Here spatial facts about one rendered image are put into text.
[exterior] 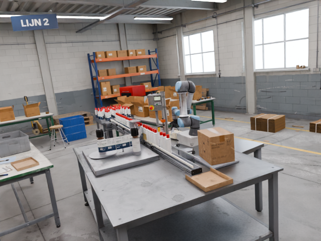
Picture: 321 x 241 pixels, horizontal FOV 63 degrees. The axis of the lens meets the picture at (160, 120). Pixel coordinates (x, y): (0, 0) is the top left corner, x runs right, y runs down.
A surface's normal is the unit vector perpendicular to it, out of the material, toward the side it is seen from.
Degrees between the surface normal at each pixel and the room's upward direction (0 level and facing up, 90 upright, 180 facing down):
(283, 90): 90
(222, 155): 90
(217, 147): 90
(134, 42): 90
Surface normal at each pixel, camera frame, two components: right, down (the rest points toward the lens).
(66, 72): 0.58, 0.11
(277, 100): -0.81, 0.20
